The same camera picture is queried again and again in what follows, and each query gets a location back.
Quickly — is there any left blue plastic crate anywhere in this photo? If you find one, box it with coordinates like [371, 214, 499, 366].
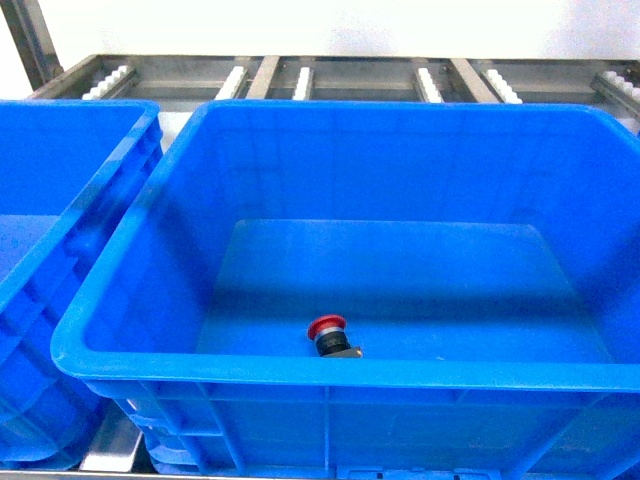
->
[1, 100, 162, 470]

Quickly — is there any red mushroom push button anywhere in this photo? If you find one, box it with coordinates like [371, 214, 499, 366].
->
[307, 314, 362, 358]

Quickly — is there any metal roller rack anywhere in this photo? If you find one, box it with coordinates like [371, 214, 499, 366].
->
[1, 1, 639, 133]

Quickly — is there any large blue plastic crate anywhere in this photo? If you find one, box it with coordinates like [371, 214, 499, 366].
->
[51, 100, 639, 479]

